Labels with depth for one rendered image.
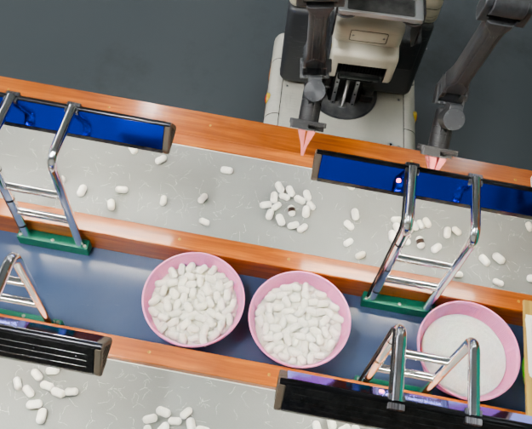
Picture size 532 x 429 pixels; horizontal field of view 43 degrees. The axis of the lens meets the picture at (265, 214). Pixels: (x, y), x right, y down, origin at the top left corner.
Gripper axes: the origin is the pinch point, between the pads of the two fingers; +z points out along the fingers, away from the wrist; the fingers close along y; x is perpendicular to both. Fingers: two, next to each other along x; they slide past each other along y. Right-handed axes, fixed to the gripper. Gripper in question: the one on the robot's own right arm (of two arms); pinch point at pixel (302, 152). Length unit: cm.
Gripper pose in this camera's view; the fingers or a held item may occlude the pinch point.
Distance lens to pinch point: 191.3
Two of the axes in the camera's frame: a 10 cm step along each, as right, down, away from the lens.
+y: 9.8, 1.8, -0.2
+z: -1.7, 9.7, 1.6
